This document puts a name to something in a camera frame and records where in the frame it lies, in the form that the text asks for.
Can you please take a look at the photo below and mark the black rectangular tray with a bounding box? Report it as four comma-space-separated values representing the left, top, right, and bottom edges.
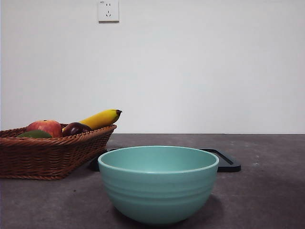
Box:
89, 147, 242, 173

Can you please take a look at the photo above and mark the green avocado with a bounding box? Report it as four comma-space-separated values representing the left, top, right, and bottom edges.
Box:
16, 130, 53, 139

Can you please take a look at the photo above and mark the yellow banana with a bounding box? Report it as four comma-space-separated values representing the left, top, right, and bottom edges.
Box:
78, 109, 123, 131

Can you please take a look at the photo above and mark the dark purple plum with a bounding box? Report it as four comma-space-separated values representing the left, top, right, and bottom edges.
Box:
62, 122, 92, 137

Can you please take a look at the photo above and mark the red apple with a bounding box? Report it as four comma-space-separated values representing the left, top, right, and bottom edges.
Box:
25, 120, 63, 138

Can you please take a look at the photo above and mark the white wall socket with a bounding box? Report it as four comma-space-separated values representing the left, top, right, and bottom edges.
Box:
98, 0, 120, 24

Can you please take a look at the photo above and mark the brown wicker basket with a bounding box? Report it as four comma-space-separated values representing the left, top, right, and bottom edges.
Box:
0, 123, 118, 181

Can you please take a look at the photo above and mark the teal ribbed bowl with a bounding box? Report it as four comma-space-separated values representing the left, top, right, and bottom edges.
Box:
97, 145, 220, 226

